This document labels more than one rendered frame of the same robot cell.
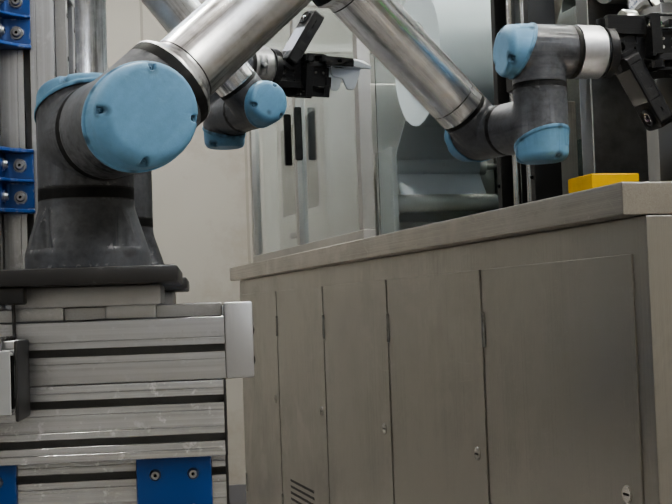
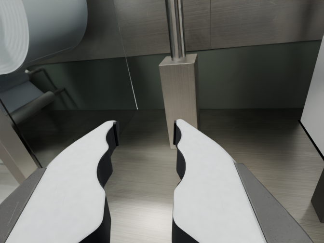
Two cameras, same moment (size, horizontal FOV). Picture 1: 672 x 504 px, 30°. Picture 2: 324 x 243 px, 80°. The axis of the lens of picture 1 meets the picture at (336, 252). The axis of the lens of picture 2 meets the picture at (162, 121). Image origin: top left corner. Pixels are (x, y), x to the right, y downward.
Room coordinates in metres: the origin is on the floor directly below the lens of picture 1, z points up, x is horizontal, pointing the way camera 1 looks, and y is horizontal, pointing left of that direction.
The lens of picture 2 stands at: (2.36, 0.02, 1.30)
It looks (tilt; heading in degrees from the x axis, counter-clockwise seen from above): 31 degrees down; 304
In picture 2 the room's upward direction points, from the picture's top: 9 degrees counter-clockwise
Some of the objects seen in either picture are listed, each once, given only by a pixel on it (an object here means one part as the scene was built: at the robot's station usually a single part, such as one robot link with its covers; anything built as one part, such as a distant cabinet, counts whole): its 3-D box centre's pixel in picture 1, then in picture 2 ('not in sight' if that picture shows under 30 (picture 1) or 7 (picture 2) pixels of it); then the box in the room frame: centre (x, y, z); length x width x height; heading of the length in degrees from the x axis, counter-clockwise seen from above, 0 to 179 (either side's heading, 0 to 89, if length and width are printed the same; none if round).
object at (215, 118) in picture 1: (227, 116); not in sight; (2.26, 0.19, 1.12); 0.11 x 0.08 x 0.11; 31
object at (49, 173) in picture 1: (86, 134); not in sight; (1.52, 0.30, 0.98); 0.13 x 0.12 x 0.14; 32
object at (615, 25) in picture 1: (639, 48); not in sight; (1.78, -0.44, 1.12); 0.12 x 0.08 x 0.09; 106
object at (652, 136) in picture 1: (653, 105); not in sight; (1.89, -0.49, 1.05); 0.06 x 0.05 x 0.31; 106
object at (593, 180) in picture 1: (603, 184); not in sight; (1.65, -0.36, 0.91); 0.07 x 0.07 x 0.02; 16
